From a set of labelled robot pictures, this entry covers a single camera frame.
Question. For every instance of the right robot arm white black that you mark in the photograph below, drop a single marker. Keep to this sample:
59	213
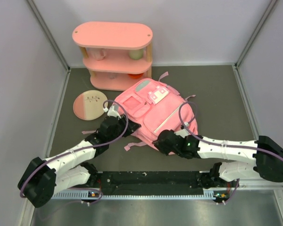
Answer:
262	158

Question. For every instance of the clear glass on lower shelf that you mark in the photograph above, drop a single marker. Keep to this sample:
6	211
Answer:
112	76

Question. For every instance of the pale green cup on shelf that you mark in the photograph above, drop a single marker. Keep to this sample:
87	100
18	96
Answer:
136	54

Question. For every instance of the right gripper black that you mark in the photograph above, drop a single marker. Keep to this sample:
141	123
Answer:
162	147

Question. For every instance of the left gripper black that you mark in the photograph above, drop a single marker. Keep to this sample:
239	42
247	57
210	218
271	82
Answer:
132	127

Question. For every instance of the orange bowl on lower shelf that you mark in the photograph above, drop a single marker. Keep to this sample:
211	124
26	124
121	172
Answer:
135	76

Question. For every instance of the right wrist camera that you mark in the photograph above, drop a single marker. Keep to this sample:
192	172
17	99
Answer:
183	132

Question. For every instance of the pink three-tier shelf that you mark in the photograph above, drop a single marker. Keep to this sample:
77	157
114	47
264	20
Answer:
117	39

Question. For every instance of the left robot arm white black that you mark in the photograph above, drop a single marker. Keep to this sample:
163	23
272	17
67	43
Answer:
45	177

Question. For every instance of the grey slotted cable duct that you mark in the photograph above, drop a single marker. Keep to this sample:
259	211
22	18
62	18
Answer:
92	196

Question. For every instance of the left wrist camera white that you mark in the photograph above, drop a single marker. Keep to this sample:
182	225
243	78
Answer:
112	111

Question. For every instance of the pink cup on shelf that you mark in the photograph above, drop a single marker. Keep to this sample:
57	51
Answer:
98	53

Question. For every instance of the pink and cream plate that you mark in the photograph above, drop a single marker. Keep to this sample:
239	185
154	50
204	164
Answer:
89	105

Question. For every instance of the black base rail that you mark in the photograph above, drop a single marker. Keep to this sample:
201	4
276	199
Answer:
153	182

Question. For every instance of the pink school backpack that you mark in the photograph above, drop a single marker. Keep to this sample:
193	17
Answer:
157	107

